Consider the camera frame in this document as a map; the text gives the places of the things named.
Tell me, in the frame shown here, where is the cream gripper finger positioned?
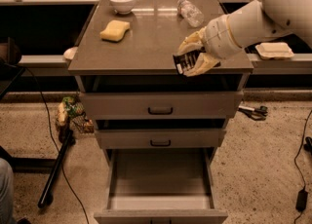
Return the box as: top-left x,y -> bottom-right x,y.
177,27 -> 206,56
184,53 -> 219,77

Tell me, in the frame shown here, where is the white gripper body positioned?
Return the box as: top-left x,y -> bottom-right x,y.
202,15 -> 242,59

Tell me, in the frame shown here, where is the black rxbar chocolate bar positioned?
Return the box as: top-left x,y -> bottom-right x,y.
173,50 -> 203,75

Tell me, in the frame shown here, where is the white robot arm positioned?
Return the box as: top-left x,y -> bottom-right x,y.
173,0 -> 312,77

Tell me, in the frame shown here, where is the grey drawer cabinet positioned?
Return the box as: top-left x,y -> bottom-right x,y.
67,0 -> 254,224

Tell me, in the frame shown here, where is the top grey drawer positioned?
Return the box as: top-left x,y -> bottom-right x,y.
80,92 -> 243,120

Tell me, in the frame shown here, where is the grey drawer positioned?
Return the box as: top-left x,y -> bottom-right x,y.
95,129 -> 226,149
95,148 -> 227,224
80,92 -> 243,120

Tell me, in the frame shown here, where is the middle grey drawer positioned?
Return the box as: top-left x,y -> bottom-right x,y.
95,129 -> 226,149

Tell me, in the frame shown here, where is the bottom grey drawer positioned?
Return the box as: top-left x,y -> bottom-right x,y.
95,148 -> 227,224

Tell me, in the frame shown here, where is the clear plastic water bottle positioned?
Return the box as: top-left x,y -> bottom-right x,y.
177,0 -> 204,27

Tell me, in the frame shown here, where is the white takeout clamshell container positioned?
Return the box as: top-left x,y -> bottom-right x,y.
255,42 -> 294,59

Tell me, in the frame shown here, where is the yellow sponge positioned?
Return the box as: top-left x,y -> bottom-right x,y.
99,20 -> 131,42

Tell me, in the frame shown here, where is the white ceramic bowl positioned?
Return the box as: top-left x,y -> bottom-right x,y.
109,0 -> 137,15

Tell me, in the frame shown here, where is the small white plate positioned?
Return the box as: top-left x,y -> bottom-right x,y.
63,47 -> 78,60

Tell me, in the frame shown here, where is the black table leg base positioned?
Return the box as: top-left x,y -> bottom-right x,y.
0,130 -> 75,208

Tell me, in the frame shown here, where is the person leg in jeans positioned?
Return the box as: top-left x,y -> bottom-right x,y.
0,159 -> 17,224

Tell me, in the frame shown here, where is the wire basket with snacks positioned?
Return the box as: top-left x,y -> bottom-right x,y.
56,96 -> 94,133

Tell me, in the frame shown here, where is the black power adapter with cable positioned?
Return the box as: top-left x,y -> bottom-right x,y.
293,110 -> 312,224

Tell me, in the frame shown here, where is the black floor cable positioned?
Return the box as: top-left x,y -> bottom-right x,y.
23,66 -> 91,224

